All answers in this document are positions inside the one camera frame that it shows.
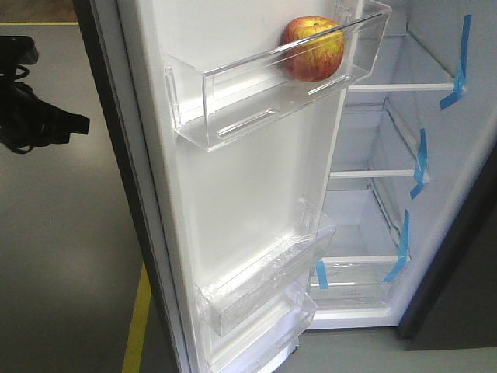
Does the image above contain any clear lower door bin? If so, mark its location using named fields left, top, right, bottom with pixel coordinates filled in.
left=200, top=282, right=316, bottom=372

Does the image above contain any clear middle door bin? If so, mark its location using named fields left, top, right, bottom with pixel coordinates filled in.
left=196, top=198, right=335, bottom=336

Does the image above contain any open fridge door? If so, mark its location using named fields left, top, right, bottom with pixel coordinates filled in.
left=71, top=0, right=366, bottom=373

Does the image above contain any clear crisper drawer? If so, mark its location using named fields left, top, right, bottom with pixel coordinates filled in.
left=308, top=259, right=397, bottom=310

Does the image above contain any dark grey fridge body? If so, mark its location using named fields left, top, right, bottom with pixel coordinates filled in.
left=310, top=1, right=496, bottom=350

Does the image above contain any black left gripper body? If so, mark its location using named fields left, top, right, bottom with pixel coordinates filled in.
left=1, top=35, right=90, bottom=155

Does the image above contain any clear door bin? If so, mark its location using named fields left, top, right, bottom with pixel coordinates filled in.
left=196, top=198, right=335, bottom=336
left=165, top=1, right=391, bottom=152
left=200, top=282, right=316, bottom=372

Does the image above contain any clear upper door bin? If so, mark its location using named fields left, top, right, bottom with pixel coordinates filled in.
left=165, top=1, right=391, bottom=152

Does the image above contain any red yellow apple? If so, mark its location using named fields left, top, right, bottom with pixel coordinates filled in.
left=282, top=16, right=345, bottom=82

